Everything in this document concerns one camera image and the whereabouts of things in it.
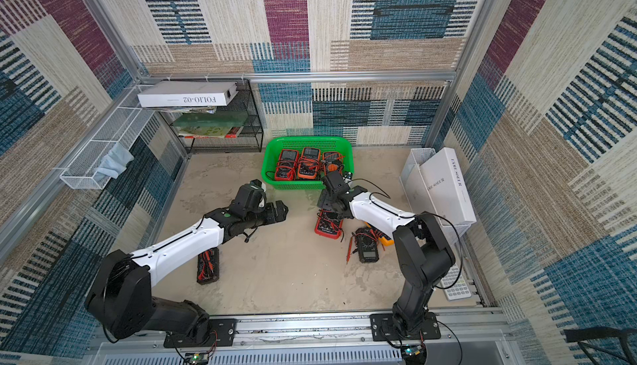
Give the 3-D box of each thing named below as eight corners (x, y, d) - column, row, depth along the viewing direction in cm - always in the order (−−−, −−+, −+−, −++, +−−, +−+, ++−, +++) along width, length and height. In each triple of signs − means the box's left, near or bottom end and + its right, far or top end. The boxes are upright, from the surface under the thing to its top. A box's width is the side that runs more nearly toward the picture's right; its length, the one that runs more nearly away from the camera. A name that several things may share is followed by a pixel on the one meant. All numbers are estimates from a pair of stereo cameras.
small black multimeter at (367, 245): (358, 263, 88) (359, 258, 84) (355, 233, 95) (356, 227, 92) (377, 263, 88) (379, 258, 84) (373, 233, 95) (375, 227, 92)
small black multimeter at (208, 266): (199, 285, 84) (194, 281, 80) (201, 256, 90) (196, 252, 86) (219, 280, 84) (215, 276, 81) (219, 252, 91) (215, 247, 87)
